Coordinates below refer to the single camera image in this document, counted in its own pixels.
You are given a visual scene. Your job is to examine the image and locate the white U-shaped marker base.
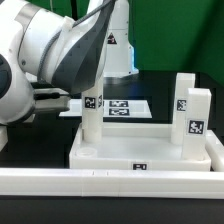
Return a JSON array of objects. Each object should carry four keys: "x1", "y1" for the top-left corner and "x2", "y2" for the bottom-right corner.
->
[{"x1": 59, "y1": 99, "x2": 152, "y2": 118}]

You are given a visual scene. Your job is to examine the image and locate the white desk top tray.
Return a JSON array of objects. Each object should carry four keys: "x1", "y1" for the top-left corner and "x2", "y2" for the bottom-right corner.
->
[{"x1": 69, "y1": 122, "x2": 211, "y2": 171}]

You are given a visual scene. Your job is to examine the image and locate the white L-shaped obstacle fence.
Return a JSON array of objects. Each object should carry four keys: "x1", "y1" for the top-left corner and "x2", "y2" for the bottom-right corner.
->
[{"x1": 0, "y1": 129, "x2": 224, "y2": 200}]

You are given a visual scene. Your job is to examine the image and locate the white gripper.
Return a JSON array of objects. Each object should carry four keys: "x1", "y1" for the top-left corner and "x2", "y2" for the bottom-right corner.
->
[{"x1": 34, "y1": 88, "x2": 70, "y2": 114}]

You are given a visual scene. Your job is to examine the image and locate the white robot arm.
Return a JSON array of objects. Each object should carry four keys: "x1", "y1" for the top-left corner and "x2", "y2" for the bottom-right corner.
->
[{"x1": 0, "y1": 0, "x2": 134, "y2": 125}]

